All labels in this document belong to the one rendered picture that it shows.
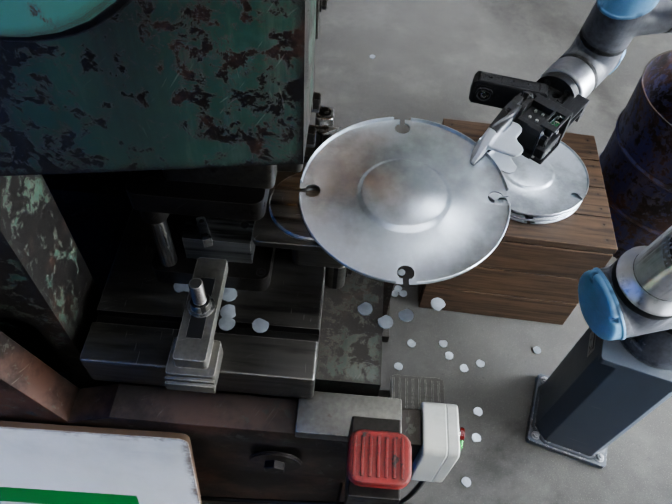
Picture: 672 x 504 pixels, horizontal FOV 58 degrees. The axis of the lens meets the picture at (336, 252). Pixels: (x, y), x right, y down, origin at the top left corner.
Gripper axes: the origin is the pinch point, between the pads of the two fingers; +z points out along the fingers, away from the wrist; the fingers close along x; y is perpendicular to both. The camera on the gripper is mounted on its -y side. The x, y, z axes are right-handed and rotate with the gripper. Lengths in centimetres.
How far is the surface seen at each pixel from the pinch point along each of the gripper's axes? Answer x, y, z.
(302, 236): -0.4, -8.5, 26.6
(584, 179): 47, 6, -52
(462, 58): 90, -66, -116
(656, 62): 43, 1, -97
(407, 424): 15.7, 15.4, 32.0
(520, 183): 45, -4, -40
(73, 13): -50, 1, 47
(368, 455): 0.8, 16.1, 41.9
